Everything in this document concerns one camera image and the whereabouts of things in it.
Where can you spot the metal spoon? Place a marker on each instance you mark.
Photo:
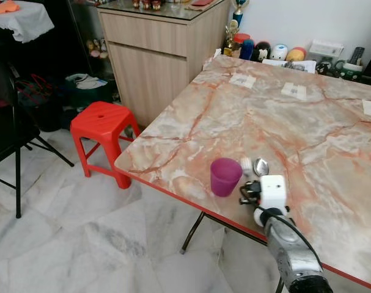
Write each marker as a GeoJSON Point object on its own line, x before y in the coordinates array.
{"type": "Point", "coordinates": [261, 166]}

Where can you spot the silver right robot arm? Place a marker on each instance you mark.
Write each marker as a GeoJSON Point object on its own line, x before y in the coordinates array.
{"type": "Point", "coordinates": [290, 256]}

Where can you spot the purple plastic cup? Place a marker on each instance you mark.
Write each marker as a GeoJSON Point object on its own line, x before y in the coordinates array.
{"type": "Point", "coordinates": [225, 177]}

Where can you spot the black metal table leg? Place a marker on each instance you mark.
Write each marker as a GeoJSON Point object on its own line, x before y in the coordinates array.
{"type": "Point", "coordinates": [192, 233]}

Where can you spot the white paper sheets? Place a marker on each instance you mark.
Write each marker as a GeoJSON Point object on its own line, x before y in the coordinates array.
{"type": "Point", "coordinates": [289, 65]}

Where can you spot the black round toy figure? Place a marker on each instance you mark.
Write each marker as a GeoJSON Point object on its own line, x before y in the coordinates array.
{"type": "Point", "coordinates": [262, 51]}

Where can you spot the dark blue bottle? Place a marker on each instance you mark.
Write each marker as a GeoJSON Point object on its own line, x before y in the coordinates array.
{"type": "Point", "coordinates": [247, 50]}

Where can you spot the white round toy figure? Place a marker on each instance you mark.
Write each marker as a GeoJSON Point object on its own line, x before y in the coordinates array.
{"type": "Point", "coordinates": [279, 52]}

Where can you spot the yellow red toy figure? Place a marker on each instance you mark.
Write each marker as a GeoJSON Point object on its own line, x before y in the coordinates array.
{"type": "Point", "coordinates": [296, 54]}

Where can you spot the light wooden cabinet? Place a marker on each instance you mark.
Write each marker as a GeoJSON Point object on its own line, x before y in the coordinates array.
{"type": "Point", "coordinates": [154, 67]}

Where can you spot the dark green mug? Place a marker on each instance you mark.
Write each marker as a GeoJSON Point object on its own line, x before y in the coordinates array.
{"type": "Point", "coordinates": [350, 72]}

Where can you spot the red plastic stool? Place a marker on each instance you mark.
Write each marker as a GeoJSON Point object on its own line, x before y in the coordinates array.
{"type": "Point", "coordinates": [103, 122]}

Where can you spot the gold trophy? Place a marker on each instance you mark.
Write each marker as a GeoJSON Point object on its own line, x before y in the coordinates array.
{"type": "Point", "coordinates": [231, 38]}

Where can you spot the white power socket box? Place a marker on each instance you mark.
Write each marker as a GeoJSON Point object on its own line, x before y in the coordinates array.
{"type": "Point", "coordinates": [326, 48]}

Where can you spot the black remote control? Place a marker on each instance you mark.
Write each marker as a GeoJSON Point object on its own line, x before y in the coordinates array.
{"type": "Point", "coordinates": [356, 55]}

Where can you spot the dark green bag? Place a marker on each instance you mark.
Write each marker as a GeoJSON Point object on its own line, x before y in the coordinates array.
{"type": "Point", "coordinates": [90, 94]}

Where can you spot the blue trophy cup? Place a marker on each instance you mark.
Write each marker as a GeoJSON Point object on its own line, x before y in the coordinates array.
{"type": "Point", "coordinates": [240, 12]}

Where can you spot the red and black bag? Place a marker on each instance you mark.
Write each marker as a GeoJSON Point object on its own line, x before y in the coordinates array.
{"type": "Point", "coordinates": [35, 90]}

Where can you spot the white lace tablecloth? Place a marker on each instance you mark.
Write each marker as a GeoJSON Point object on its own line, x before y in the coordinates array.
{"type": "Point", "coordinates": [23, 23]}

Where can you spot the orange cloth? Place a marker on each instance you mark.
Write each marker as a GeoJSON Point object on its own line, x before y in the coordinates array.
{"type": "Point", "coordinates": [3, 6]}

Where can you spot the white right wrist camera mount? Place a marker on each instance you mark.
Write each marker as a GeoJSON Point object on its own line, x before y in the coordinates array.
{"type": "Point", "coordinates": [274, 191]}

